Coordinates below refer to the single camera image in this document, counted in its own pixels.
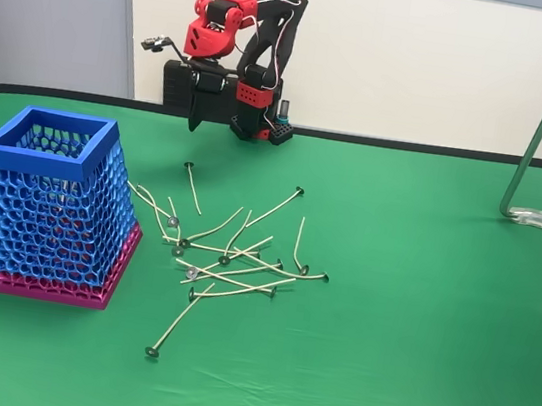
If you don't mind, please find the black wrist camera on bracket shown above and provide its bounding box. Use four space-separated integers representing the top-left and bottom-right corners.
138 31 197 65

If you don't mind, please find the black plastic tool case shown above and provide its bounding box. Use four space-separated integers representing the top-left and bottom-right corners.
157 57 245 120

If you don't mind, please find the blue magenta mesh basket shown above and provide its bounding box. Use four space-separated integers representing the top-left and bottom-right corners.
0 101 160 316

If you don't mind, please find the cream candle wick metal tab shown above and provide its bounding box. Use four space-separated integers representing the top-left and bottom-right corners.
179 261 298 301
158 195 191 258
144 274 216 365
289 215 317 276
121 180 184 229
221 205 254 261
186 274 278 311
177 198 245 257
177 160 210 216
244 178 307 236
229 245 334 285
217 228 275 272
201 248 286 283
171 257 278 296
161 234 261 259
128 184 176 243

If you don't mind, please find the grey teal table clamp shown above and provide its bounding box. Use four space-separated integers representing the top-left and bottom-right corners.
274 97 295 129

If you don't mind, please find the white red servo cable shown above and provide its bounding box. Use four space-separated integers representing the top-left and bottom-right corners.
231 0 304 94

